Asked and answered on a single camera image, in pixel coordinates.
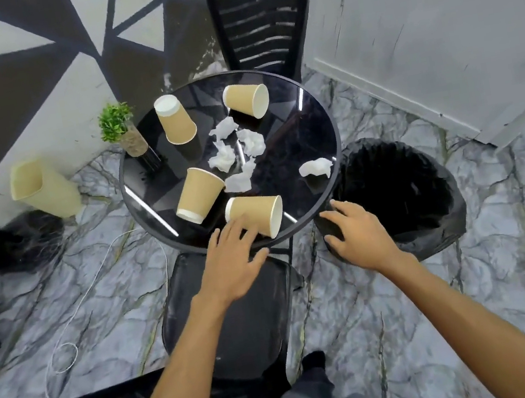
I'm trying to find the person's left hand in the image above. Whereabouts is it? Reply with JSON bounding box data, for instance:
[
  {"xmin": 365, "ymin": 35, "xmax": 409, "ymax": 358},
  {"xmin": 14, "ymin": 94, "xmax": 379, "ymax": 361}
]
[{"xmin": 184, "ymin": 212, "xmax": 278, "ymax": 313}]

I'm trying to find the person's right hand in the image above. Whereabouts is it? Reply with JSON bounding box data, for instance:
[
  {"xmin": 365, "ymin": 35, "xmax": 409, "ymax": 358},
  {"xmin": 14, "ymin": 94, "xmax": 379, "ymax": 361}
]
[{"xmin": 317, "ymin": 188, "xmax": 421, "ymax": 287}]

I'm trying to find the person's right forearm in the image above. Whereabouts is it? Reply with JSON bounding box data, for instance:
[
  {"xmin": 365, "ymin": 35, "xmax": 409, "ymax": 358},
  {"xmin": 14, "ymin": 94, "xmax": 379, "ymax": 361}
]
[{"xmin": 385, "ymin": 232, "xmax": 525, "ymax": 398}]

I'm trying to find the person's left forearm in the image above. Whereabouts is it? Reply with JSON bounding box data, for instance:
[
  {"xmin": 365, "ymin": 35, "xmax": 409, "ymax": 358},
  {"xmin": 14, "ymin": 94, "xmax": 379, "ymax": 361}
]
[{"xmin": 92, "ymin": 286, "xmax": 259, "ymax": 398}]

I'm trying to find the brown paper cup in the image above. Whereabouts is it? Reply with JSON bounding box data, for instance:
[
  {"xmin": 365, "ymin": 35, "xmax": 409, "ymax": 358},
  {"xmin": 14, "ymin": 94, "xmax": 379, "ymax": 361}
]
[
  {"xmin": 222, "ymin": 189, "xmax": 289, "ymax": 246},
  {"xmin": 221, "ymin": 79, "xmax": 273, "ymax": 125},
  {"xmin": 169, "ymin": 162, "xmax": 231, "ymax": 228},
  {"xmin": 152, "ymin": 90, "xmax": 200, "ymax": 149}
]

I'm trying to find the crumpled white tissue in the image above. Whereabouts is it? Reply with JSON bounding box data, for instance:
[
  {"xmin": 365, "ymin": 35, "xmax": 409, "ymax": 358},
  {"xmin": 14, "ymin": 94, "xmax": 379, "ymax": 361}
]
[
  {"xmin": 221, "ymin": 157, "xmax": 262, "ymax": 196},
  {"xmin": 207, "ymin": 115, "xmax": 240, "ymax": 143},
  {"xmin": 297, "ymin": 156, "xmax": 336, "ymax": 183},
  {"xmin": 205, "ymin": 138, "xmax": 238, "ymax": 175},
  {"xmin": 235, "ymin": 125, "xmax": 268, "ymax": 161}
]

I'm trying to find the trash bin with black bag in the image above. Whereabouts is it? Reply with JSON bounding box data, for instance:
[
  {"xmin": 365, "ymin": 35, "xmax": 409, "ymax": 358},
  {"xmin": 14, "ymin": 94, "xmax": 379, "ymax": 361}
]
[{"xmin": 303, "ymin": 124, "xmax": 474, "ymax": 278}]

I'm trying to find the black slatted plastic chair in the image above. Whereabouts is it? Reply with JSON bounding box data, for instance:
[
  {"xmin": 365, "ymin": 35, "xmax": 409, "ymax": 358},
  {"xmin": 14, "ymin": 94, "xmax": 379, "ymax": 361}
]
[
  {"xmin": 0, "ymin": 234, "xmax": 324, "ymax": 398},
  {"xmin": 203, "ymin": 0, "xmax": 334, "ymax": 95}
]

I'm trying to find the round black glass table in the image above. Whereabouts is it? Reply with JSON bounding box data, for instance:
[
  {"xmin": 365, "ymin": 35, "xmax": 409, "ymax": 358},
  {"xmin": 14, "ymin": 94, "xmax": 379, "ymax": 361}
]
[{"xmin": 104, "ymin": 55, "xmax": 356, "ymax": 269}]

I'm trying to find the person's black shoe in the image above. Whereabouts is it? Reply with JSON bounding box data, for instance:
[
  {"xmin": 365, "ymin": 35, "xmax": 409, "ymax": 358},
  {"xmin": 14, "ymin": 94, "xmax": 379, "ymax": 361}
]
[{"xmin": 299, "ymin": 349, "xmax": 330, "ymax": 381}]

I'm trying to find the small green potted plant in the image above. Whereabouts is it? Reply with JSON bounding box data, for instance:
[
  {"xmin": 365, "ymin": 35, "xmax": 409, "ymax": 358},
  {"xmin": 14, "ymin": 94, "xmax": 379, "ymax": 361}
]
[{"xmin": 95, "ymin": 98, "xmax": 151, "ymax": 163}]

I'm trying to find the black round base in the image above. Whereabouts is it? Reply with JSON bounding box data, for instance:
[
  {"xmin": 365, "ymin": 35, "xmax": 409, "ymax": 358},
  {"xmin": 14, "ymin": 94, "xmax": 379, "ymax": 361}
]
[{"xmin": 0, "ymin": 206, "xmax": 73, "ymax": 279}]

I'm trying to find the white cable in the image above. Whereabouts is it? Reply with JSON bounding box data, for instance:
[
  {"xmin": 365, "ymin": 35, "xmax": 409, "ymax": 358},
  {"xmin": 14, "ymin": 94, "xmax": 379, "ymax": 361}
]
[{"xmin": 21, "ymin": 223, "xmax": 189, "ymax": 398}]

